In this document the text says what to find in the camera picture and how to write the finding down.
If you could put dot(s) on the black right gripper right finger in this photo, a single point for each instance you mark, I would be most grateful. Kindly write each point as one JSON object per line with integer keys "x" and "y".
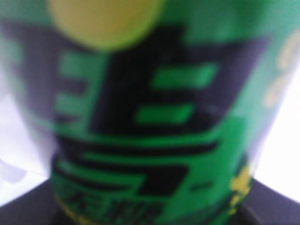
{"x": 265, "y": 206}

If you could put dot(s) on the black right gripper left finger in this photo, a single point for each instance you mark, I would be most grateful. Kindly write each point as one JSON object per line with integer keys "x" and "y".
{"x": 36, "y": 207}

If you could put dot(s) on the green soda bottle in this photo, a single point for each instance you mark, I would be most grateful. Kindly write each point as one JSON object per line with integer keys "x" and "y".
{"x": 145, "y": 112}

